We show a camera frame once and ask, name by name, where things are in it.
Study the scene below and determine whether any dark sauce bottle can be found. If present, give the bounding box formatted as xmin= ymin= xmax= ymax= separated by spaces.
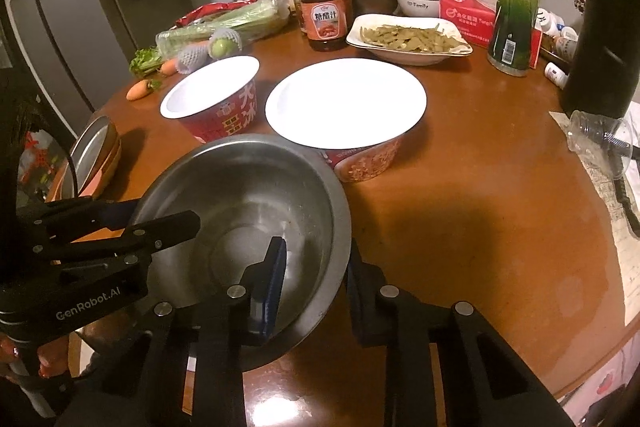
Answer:
xmin=300 ymin=0 xmax=347 ymax=52

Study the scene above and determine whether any small red paper bowl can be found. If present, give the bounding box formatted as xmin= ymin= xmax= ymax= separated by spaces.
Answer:
xmin=160 ymin=55 xmax=260 ymax=143

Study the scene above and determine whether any green liquid plastic bottle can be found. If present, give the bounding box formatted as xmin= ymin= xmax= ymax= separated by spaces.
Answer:
xmin=487 ymin=0 xmax=539 ymax=77

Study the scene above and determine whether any bagged celery bunch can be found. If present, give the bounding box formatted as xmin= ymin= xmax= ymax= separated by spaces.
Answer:
xmin=129 ymin=0 xmax=293 ymax=78

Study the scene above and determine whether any right netted green fruit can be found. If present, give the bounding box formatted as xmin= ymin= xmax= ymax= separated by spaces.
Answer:
xmin=207 ymin=28 xmax=243 ymax=61

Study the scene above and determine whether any white ceramic bowl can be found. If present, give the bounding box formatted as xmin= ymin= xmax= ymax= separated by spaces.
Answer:
xmin=397 ymin=0 xmax=440 ymax=17

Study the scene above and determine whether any left netted green fruit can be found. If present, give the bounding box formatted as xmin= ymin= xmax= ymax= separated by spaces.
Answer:
xmin=176 ymin=41 xmax=209 ymax=75

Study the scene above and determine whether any red snack bag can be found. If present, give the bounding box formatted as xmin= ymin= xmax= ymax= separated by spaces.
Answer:
xmin=175 ymin=0 xmax=257 ymax=27

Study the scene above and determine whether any glass jar gold lid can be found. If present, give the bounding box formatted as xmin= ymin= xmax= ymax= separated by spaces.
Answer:
xmin=293 ymin=0 xmax=354 ymax=35

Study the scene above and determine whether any middle carrot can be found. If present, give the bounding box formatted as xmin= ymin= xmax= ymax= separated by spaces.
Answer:
xmin=160 ymin=58 xmax=178 ymax=77

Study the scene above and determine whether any red tissue box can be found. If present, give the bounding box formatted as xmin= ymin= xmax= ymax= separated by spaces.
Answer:
xmin=439 ymin=0 xmax=535 ymax=68

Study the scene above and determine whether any carrot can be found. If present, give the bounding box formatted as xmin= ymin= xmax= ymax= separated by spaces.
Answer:
xmin=126 ymin=79 xmax=163 ymax=102
xmin=160 ymin=58 xmax=178 ymax=77

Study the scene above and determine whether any white medicine bottle lying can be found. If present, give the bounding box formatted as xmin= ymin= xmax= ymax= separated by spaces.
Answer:
xmin=544 ymin=62 xmax=568 ymax=90

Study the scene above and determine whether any white dish of vegetables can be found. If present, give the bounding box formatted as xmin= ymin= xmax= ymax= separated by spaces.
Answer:
xmin=346 ymin=14 xmax=473 ymax=66

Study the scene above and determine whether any deep steel bowl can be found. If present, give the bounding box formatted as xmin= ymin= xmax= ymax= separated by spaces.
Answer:
xmin=131 ymin=134 xmax=352 ymax=371

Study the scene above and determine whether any netted green fruit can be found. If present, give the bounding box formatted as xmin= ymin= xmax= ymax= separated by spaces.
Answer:
xmin=207 ymin=28 xmax=243 ymax=61
xmin=176 ymin=41 xmax=209 ymax=75

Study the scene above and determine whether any grey refrigerator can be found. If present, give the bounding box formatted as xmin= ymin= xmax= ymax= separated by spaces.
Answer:
xmin=0 ymin=0 xmax=212 ymax=138

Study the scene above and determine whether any large red paper bowl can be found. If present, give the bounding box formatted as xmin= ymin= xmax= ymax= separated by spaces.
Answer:
xmin=265 ymin=58 xmax=427 ymax=183

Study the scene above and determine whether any front carrot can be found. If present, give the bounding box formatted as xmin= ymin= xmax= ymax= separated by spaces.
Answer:
xmin=126 ymin=79 xmax=163 ymax=102

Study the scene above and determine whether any black cable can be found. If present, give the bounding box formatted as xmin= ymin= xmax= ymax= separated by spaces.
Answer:
xmin=602 ymin=131 xmax=640 ymax=239

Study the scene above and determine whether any clear plastic bag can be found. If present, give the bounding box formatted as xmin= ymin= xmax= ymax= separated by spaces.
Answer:
xmin=567 ymin=110 xmax=639 ymax=180

